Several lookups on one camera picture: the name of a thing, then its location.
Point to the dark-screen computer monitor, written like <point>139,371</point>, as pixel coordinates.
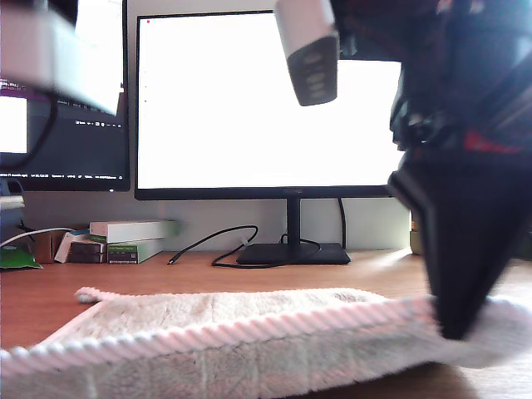
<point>83,158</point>

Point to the pale fluffy tea towel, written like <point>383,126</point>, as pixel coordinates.
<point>208,365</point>

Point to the small white box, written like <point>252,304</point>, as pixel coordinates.
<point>61,249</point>

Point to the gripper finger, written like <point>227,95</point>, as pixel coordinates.
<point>465,249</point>

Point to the brown cardboard box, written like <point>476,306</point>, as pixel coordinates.
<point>45,247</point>

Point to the green packet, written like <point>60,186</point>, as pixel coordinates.
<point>16,259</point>

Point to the long white box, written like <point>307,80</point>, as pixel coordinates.
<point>133,232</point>

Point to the green-labelled grey box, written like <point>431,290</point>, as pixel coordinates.
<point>124,253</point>

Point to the white-screen computer monitor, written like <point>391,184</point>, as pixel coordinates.
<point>228,124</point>

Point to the small dark brown box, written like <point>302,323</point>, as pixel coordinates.
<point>85,251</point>

